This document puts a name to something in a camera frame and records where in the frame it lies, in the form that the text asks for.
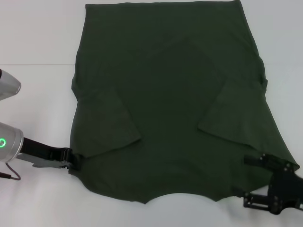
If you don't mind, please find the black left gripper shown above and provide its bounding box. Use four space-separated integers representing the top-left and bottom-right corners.
18 138 82 171

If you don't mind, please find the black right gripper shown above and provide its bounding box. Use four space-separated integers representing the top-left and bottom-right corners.
233 153 303 209

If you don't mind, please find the dark green t-shirt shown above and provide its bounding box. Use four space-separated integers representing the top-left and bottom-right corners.
69 0 300 206

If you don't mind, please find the left arm connector cable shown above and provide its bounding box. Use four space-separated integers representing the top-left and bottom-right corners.
0 162 21 182

